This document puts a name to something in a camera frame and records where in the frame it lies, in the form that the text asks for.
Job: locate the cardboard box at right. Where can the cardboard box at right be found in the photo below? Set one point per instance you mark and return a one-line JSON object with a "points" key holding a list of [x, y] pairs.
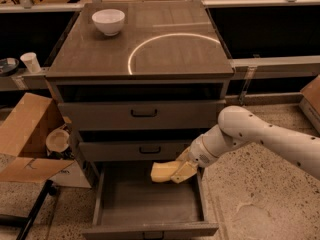
{"points": [[310, 103]]}

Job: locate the yellow sponge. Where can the yellow sponge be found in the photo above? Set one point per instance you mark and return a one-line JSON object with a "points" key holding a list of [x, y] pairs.
{"points": [[162, 172]]}

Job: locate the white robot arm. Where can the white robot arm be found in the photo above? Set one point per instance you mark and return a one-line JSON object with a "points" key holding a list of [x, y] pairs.
{"points": [[237, 127]]}

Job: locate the bottom grey drawer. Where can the bottom grey drawer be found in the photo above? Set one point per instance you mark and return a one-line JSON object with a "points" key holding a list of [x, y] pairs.
{"points": [[129, 206]]}

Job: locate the white bowl in box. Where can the white bowl in box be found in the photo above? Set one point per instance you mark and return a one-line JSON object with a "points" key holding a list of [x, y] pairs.
{"points": [[57, 140]]}

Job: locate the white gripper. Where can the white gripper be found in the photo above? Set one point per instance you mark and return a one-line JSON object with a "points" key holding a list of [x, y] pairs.
{"points": [[201, 153]]}

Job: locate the grey drawer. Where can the grey drawer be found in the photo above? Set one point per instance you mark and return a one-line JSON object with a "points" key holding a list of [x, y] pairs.
{"points": [[131, 145], [137, 107], [129, 206]]}

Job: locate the white paper cup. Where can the white paper cup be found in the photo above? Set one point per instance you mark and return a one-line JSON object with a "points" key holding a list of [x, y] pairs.
{"points": [[31, 62]]}

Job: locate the grey drawer cabinet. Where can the grey drawer cabinet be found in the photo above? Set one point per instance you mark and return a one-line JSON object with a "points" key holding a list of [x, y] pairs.
{"points": [[167, 42]]}

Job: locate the white ceramic bowl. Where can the white ceramic bowl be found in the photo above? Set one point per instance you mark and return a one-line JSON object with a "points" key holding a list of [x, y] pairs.
{"points": [[109, 21]]}

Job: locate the open cardboard box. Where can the open cardboard box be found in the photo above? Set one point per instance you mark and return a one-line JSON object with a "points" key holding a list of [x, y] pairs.
{"points": [[23, 136]]}

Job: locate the black metal stand leg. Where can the black metal stand leg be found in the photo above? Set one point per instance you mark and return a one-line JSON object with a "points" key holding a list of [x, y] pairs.
{"points": [[25, 223]]}

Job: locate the middle grey drawer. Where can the middle grey drawer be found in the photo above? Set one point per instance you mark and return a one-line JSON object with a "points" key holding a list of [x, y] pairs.
{"points": [[131, 145]]}

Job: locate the dark round dish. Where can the dark round dish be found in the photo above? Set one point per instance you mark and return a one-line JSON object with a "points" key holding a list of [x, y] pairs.
{"points": [[8, 66]]}

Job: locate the top grey drawer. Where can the top grey drawer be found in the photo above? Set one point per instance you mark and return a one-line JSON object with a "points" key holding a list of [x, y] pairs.
{"points": [[137, 107]]}

